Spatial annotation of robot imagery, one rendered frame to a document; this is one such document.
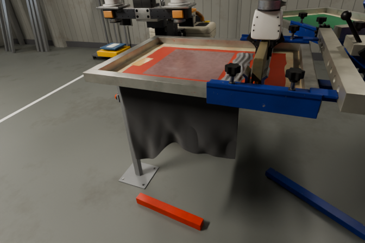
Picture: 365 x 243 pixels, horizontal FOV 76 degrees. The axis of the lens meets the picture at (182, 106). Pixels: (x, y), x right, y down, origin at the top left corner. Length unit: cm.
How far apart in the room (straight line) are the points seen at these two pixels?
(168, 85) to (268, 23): 40
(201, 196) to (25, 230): 108
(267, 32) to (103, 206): 141
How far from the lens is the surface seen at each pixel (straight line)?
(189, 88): 73
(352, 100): 65
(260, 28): 90
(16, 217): 195
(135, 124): 103
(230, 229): 154
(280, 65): 101
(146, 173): 183
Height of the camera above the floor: 129
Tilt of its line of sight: 30 degrees down
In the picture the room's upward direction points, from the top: 4 degrees counter-clockwise
